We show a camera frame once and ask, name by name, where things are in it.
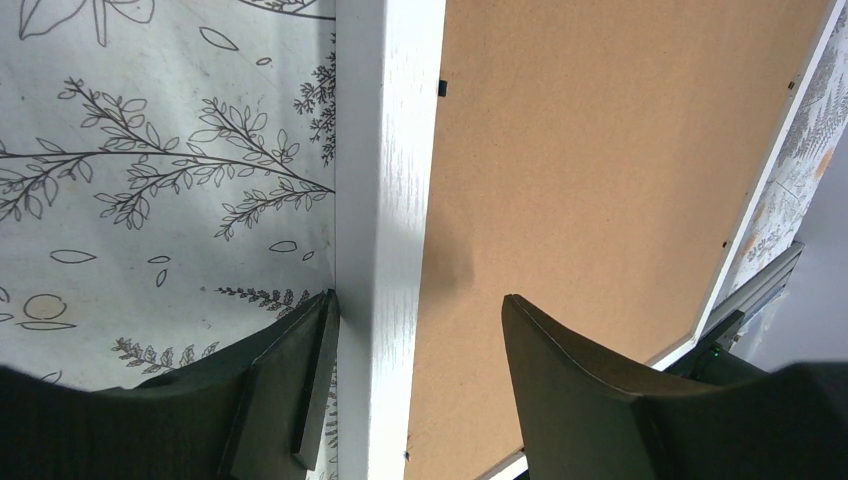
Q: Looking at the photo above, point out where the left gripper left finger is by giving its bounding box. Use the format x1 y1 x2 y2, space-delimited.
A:
1 290 340 479

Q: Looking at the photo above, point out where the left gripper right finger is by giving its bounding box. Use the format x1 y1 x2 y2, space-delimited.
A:
501 294 847 479

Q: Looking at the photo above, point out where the brown backing board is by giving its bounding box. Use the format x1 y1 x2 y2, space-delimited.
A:
405 1 842 479

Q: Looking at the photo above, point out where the white picture frame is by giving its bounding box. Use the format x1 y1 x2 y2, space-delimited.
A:
335 1 844 479

